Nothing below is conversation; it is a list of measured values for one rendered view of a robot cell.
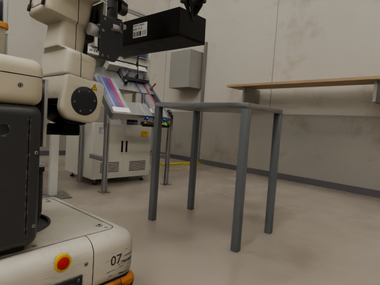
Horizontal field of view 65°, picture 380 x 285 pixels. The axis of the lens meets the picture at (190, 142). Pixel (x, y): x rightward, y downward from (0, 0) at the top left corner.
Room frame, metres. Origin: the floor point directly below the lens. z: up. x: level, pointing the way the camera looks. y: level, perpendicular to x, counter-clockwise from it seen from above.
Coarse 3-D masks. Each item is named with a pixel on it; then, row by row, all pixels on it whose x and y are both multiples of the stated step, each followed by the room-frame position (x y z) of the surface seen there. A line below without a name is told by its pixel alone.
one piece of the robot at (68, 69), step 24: (48, 0) 1.01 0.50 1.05; (72, 0) 1.07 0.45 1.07; (96, 0) 1.11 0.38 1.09; (48, 24) 1.13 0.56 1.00; (72, 24) 1.08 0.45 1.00; (48, 48) 1.11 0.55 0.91; (72, 48) 1.09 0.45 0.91; (48, 72) 1.11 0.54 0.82; (72, 72) 1.05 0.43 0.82; (48, 96) 1.09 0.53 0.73; (72, 96) 1.05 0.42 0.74; (96, 96) 1.12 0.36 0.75
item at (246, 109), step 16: (160, 112) 1.98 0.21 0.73; (224, 112) 2.10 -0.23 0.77; (240, 112) 1.96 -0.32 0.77; (256, 112) 1.84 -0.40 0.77; (272, 112) 1.77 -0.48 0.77; (160, 128) 1.98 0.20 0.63; (192, 128) 2.30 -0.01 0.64; (240, 128) 1.56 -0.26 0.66; (160, 144) 1.99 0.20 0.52; (192, 144) 2.29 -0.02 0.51; (240, 144) 1.56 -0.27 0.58; (272, 144) 1.88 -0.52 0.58; (192, 160) 2.29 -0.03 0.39; (240, 160) 1.55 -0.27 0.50; (272, 160) 1.87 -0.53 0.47; (192, 176) 2.28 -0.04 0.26; (240, 176) 1.55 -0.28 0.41; (272, 176) 1.87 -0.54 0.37; (192, 192) 2.29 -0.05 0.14; (240, 192) 1.54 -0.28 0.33; (272, 192) 1.86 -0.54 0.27; (192, 208) 2.30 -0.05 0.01; (240, 208) 1.55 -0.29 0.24; (272, 208) 1.86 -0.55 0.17; (240, 224) 1.56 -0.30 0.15; (272, 224) 1.88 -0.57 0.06; (240, 240) 1.57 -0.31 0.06
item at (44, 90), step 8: (48, 80) 1.01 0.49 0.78; (40, 104) 1.02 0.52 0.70; (48, 104) 1.09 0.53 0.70; (56, 104) 1.06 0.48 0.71; (40, 112) 1.02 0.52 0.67; (48, 112) 1.10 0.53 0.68; (56, 112) 1.06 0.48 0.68; (56, 120) 1.12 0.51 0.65; (64, 120) 1.08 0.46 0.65; (72, 120) 1.10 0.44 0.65; (48, 128) 1.14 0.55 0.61; (56, 128) 1.10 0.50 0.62; (64, 128) 1.08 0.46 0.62; (72, 128) 1.10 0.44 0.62; (40, 136) 1.02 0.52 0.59; (40, 144) 1.01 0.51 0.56
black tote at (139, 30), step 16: (144, 16) 1.33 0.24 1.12; (160, 16) 1.26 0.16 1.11; (176, 16) 1.20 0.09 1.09; (128, 32) 1.40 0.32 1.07; (144, 32) 1.32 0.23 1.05; (160, 32) 1.26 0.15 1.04; (176, 32) 1.20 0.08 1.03; (192, 32) 1.26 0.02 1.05; (128, 48) 1.46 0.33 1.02; (144, 48) 1.45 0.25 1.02; (160, 48) 1.43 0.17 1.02; (176, 48) 1.41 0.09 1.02
